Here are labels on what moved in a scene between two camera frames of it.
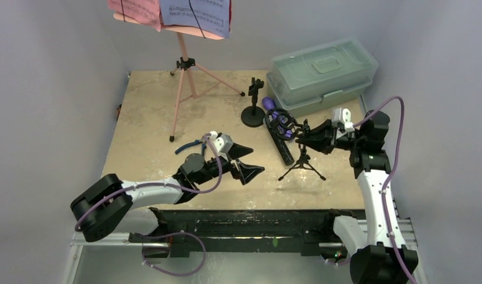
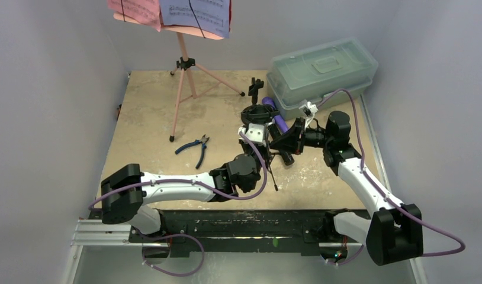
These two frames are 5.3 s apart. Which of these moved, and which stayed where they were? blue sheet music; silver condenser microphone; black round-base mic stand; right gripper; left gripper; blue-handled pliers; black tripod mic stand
Moved: black tripod mic stand; right gripper; left gripper
Stayed: blue sheet music; blue-handled pliers; silver condenser microphone; black round-base mic stand
